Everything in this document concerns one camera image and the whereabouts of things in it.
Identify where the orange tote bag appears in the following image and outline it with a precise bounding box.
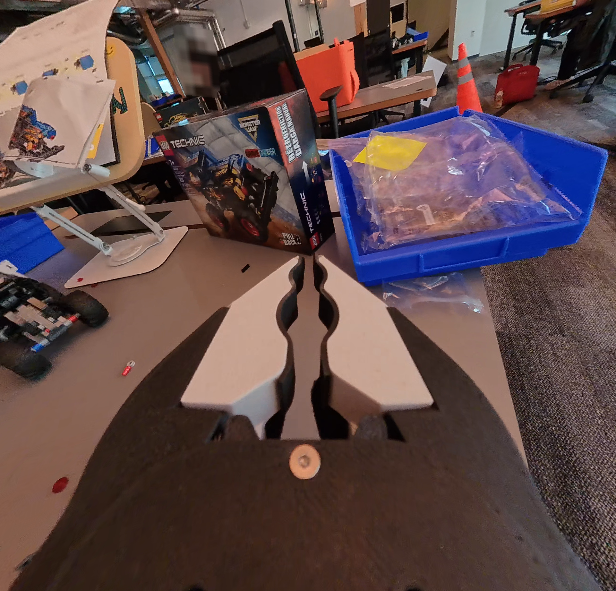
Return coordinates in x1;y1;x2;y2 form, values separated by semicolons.
294;39;361;115

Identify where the brick-built monster truck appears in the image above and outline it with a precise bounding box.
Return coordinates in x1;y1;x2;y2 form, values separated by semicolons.
0;272;109;381

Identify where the black and yellow box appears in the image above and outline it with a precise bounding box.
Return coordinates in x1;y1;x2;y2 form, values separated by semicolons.
153;96;209;129

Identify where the small clear plastic bag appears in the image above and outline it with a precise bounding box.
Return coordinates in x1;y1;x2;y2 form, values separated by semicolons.
381;272;484;313

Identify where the wooden table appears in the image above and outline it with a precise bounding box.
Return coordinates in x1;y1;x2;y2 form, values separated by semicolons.
315;70;438;126

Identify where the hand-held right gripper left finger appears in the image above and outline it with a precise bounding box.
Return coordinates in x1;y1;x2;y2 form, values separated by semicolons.
179;255;306;441

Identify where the clear plastic bag bundle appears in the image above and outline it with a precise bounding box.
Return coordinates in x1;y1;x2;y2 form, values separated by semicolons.
353;114;587;256

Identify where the grey desk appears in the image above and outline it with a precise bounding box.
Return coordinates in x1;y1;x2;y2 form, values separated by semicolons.
0;194;529;591

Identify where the orange traffic cone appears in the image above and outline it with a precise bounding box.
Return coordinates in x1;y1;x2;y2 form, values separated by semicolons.
455;42;484;115

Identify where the monster truck toy box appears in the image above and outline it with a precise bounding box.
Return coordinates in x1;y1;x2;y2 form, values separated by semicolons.
153;90;336;256

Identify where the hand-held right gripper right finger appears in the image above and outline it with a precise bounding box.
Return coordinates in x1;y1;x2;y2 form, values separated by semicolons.
313;254;435;439

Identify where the red tote bag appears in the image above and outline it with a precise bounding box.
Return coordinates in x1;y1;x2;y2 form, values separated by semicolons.
494;63;541;109

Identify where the yellow paper note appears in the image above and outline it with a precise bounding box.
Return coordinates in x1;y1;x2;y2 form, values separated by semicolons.
353;135;427;169

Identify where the instruction booklet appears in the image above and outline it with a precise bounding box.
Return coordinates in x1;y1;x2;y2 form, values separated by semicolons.
0;0;133;169

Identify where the white book stand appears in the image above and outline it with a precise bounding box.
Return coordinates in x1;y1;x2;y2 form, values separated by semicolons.
0;37;189;289

